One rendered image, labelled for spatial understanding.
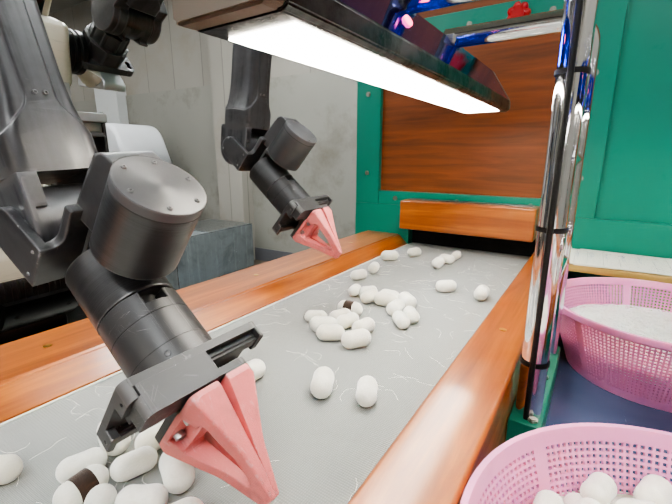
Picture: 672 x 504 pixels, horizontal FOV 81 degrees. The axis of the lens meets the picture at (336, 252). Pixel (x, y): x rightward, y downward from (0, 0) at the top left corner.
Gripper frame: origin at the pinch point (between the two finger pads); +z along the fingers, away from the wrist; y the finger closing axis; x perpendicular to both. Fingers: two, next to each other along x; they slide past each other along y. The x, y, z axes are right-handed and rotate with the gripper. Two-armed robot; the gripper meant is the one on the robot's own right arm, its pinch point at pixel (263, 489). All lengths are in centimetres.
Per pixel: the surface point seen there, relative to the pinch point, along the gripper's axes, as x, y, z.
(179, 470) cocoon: 4.1, -1.7, -4.6
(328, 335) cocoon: 7.6, 22.1, -7.6
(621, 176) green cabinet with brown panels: -23, 82, 4
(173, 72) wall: 133, 242, -338
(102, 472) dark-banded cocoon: 7.1, -4.5, -7.9
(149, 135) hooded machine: 176, 205, -295
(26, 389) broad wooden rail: 17.0, -3.3, -20.7
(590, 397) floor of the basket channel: -2.9, 39.0, 18.9
